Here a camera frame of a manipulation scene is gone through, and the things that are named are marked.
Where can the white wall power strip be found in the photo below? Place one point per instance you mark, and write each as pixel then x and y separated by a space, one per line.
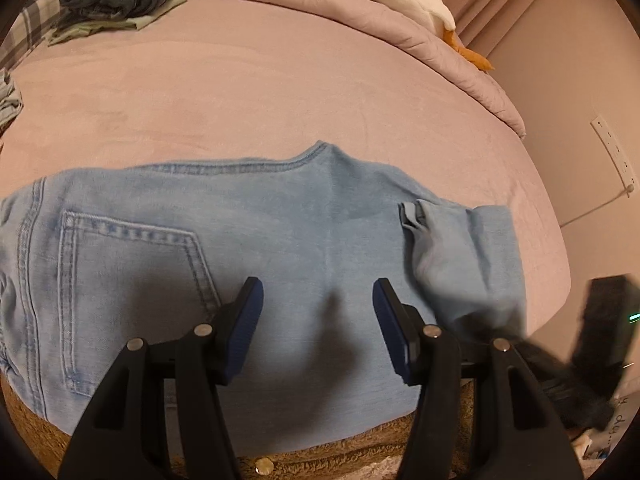
pixel 615 152

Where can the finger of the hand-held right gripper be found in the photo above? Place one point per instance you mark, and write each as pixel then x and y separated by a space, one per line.
pixel 575 390

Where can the pink quilted duvet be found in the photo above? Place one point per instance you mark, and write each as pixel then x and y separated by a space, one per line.
pixel 350 25

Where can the plaid pillow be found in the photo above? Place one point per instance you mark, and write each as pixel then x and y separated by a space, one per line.
pixel 30 25

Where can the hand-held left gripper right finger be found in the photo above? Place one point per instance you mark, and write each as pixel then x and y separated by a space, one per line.
pixel 392 330

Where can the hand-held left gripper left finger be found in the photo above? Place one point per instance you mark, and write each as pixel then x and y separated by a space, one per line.
pixel 245 330

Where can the folded light green cloth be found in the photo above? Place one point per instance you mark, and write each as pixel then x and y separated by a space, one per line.
pixel 150 17

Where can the light blue denim pants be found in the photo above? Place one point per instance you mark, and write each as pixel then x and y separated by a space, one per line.
pixel 300 220

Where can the white printed paper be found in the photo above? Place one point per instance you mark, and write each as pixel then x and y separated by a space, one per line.
pixel 612 430

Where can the white goose plush toy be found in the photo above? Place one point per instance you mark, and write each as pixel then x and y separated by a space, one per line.
pixel 415 0

